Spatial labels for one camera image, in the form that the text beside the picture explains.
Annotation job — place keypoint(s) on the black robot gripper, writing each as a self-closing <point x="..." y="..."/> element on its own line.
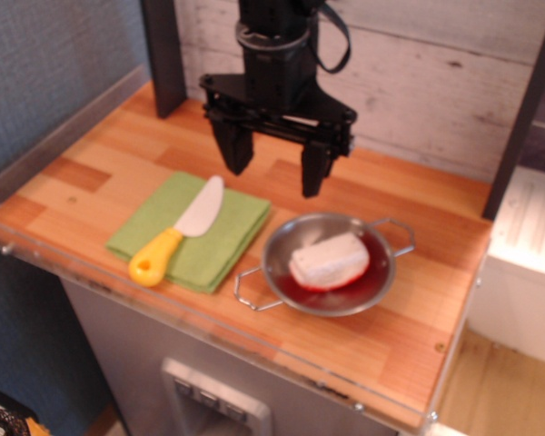
<point x="278" y="94"/>

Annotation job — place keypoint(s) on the red and white toy bun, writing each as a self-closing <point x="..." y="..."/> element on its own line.
<point x="330" y="264"/>

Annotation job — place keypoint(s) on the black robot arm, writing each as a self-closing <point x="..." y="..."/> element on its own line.
<point x="291" y="19"/>

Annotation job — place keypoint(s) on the grey toy fridge cabinet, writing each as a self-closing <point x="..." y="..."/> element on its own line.
<point x="130" y="346"/>

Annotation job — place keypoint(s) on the silver dispenser panel with buttons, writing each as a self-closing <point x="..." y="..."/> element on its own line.
<point x="203" y="405"/>

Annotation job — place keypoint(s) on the white toy sink unit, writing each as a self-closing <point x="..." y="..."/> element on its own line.
<point x="508" y="303"/>

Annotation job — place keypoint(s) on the clear acrylic table guard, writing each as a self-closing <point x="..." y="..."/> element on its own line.
<point x="352" y="338"/>

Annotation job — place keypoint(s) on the orange object at corner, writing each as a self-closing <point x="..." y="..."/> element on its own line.
<point x="36" y="429"/>

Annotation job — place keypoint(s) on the steel bowl with wire handles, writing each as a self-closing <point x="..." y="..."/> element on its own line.
<point x="386" y="240"/>

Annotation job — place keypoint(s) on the dark grey left post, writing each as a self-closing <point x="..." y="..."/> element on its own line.
<point x="164" y="54"/>

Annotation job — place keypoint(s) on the yellow handled toy knife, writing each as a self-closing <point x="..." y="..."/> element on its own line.
<point x="149" y="266"/>

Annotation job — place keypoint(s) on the dark grey vertical post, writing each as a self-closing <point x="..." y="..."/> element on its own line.
<point x="510" y="158"/>

